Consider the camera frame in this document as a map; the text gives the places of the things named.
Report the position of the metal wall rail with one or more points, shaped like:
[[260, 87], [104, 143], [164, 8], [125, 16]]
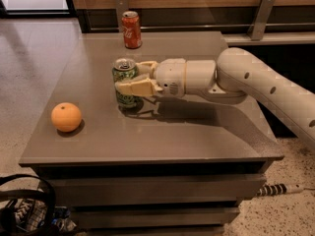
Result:
[[242, 27]]

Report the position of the left metal rail bracket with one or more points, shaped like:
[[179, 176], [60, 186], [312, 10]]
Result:
[[120, 7]]

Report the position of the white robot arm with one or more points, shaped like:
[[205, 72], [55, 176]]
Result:
[[235, 74]]

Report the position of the orange fruit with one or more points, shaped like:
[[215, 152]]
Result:
[[66, 117]]

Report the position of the grey drawer cabinet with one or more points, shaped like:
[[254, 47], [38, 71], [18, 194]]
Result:
[[173, 167]]

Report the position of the metal rail bracket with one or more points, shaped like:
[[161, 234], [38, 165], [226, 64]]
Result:
[[120, 7], [257, 29]]

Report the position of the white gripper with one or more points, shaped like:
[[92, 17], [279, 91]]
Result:
[[170, 76]]

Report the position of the black bag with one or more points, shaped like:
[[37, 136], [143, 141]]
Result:
[[33, 212]]

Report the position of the right metal rail bracket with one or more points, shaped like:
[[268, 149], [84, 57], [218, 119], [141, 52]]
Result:
[[257, 29]]

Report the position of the red cola can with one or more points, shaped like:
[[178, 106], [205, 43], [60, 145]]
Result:
[[131, 29]]

